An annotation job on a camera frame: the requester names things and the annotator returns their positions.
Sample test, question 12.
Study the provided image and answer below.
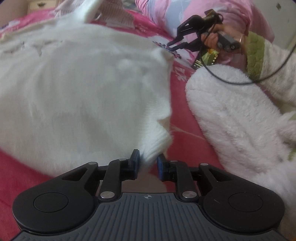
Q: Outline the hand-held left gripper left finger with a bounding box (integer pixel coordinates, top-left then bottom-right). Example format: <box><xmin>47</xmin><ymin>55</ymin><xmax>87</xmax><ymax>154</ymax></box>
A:
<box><xmin>60</xmin><ymin>149</ymin><xmax>141</xmax><ymax>202</ymax></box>

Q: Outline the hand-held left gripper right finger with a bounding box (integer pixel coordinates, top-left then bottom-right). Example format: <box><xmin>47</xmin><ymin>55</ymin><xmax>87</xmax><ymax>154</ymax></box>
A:
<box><xmin>157</xmin><ymin>154</ymin><xmax>234</xmax><ymax>202</ymax></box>

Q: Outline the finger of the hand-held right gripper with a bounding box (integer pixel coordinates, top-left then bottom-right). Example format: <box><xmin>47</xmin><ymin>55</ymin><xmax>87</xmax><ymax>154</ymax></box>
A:
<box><xmin>171</xmin><ymin>37</ymin><xmax>204</xmax><ymax>52</ymax></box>
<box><xmin>167</xmin><ymin>15</ymin><xmax>207</xmax><ymax>46</ymax></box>

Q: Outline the cream fleece garment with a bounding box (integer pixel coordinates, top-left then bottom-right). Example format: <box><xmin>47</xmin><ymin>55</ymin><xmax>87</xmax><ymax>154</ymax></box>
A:
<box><xmin>0</xmin><ymin>17</ymin><xmax>174</xmax><ymax>177</ymax></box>

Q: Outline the person's right forearm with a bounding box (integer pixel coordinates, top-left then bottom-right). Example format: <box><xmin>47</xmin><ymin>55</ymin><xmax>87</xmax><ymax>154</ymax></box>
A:
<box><xmin>240</xmin><ymin>31</ymin><xmax>296</xmax><ymax>112</ymax></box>

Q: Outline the person's right hand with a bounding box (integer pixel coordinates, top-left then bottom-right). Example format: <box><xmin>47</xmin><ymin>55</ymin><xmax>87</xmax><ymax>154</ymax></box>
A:
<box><xmin>201</xmin><ymin>24</ymin><xmax>245</xmax><ymax>53</ymax></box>

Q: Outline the pink floral quilt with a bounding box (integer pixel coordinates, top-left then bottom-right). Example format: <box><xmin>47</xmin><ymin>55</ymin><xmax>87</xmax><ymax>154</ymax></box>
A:
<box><xmin>135</xmin><ymin>0</ymin><xmax>275</xmax><ymax>44</ymax></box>

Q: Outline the pink floral blanket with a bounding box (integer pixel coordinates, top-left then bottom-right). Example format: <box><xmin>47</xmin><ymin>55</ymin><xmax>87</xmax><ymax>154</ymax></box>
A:
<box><xmin>0</xmin><ymin>8</ymin><xmax>226</xmax><ymax>234</ymax></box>

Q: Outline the checked knit cardigan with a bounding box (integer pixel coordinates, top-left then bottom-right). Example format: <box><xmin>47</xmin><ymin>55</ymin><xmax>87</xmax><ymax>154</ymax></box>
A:
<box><xmin>55</xmin><ymin>0</ymin><xmax>139</xmax><ymax>30</ymax></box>

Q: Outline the cream nightstand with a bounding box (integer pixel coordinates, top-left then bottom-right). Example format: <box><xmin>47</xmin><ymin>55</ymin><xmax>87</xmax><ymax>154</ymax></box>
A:
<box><xmin>27</xmin><ymin>0</ymin><xmax>57</xmax><ymax>10</ymax></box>

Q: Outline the black cable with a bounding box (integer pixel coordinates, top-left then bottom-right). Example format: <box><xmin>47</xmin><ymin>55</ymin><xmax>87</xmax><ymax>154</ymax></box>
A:
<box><xmin>202</xmin><ymin>31</ymin><xmax>296</xmax><ymax>86</ymax></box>

